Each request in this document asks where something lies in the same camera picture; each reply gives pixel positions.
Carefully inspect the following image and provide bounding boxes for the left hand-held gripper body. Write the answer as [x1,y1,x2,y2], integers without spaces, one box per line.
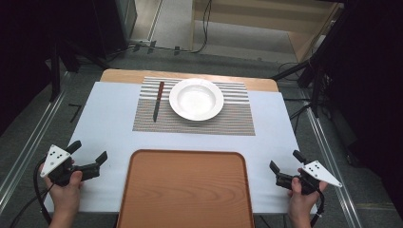
[40,144,103,187]

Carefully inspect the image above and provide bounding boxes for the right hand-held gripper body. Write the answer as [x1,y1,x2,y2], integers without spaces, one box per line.
[275,160,343,196]

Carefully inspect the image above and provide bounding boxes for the person's right hand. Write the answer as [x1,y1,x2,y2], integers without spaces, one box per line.
[287,176,329,220]

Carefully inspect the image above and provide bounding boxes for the person's left hand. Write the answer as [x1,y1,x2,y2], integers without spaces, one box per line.
[44,170,85,220]

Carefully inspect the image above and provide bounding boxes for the white table sheet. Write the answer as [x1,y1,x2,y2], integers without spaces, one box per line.
[43,81,318,215]

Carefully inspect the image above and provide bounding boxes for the striped woven placemat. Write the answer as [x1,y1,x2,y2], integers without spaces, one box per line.
[132,76,257,137]

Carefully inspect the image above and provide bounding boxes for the black metal stand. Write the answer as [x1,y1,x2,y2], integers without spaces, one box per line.
[271,3,350,119]
[46,34,112,103]

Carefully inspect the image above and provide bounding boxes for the brown wooden tray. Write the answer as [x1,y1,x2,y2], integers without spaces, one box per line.
[116,149,256,228]

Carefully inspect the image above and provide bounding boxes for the white round plate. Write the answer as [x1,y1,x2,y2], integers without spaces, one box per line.
[168,78,225,123]

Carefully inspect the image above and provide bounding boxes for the grey cabinet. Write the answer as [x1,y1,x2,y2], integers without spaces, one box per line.
[114,0,138,41]

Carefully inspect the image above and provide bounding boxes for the light wooden furniture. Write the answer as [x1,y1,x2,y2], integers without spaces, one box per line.
[189,0,345,64]

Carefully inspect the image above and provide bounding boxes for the metal floor rail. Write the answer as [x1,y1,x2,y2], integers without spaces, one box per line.
[0,71,70,205]
[298,89,364,228]

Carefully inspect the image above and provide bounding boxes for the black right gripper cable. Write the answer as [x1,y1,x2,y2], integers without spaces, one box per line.
[309,189,326,228]

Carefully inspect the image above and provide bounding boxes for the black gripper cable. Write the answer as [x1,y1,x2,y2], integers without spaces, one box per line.
[9,157,54,228]
[309,189,326,228]

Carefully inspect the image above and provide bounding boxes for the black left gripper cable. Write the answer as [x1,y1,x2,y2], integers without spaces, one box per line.
[9,157,54,228]

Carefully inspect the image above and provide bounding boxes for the knife with dark red handle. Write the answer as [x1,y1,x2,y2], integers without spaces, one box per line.
[152,81,165,124]

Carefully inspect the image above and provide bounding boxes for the black hanging cable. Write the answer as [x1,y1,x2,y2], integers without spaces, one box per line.
[189,0,214,55]

